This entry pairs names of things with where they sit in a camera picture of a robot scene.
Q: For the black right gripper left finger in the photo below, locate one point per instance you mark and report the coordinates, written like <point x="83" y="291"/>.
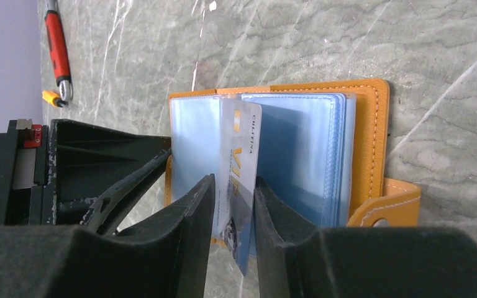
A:
<point x="164" y="255"/>

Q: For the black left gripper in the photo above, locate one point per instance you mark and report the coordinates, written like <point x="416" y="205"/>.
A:
<point x="74" y="173"/>

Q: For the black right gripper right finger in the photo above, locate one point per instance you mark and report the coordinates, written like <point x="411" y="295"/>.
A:
<point x="295" y="258"/>

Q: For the silver VIP card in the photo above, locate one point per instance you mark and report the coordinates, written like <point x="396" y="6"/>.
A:
<point x="237" y="152"/>

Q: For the orange leather card holder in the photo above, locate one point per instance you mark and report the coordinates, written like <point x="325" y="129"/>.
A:
<point x="322" y="149"/>

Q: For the orange handled small tool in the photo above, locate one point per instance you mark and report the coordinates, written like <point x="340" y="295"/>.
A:
<point x="54" y="99"/>

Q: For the red handled adjustable wrench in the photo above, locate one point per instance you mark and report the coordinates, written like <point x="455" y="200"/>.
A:
<point x="57" y="50"/>

